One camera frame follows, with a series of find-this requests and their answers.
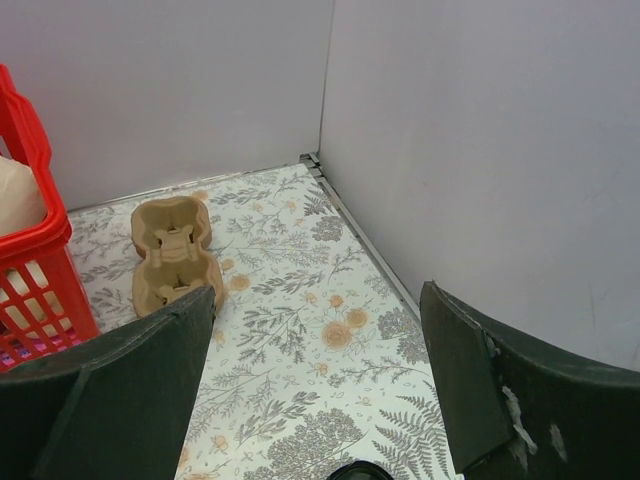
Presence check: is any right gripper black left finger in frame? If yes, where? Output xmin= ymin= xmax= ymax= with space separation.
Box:
xmin=1 ymin=287 xmax=215 ymax=479

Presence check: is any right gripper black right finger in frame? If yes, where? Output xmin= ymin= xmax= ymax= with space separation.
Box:
xmin=420 ymin=281 xmax=639 ymax=479

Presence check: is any red plastic shopping basket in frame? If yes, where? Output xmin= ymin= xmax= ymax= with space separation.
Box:
xmin=1 ymin=65 xmax=99 ymax=372

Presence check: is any stack of spare cup carriers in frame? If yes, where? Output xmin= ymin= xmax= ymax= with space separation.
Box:
xmin=131 ymin=196 xmax=226 ymax=317

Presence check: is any floral patterned table mat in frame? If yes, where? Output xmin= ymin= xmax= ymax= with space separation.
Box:
xmin=64 ymin=167 xmax=451 ymax=480

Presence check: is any aluminium frame rail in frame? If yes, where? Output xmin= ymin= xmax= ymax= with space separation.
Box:
xmin=299 ymin=152 xmax=420 ymax=325

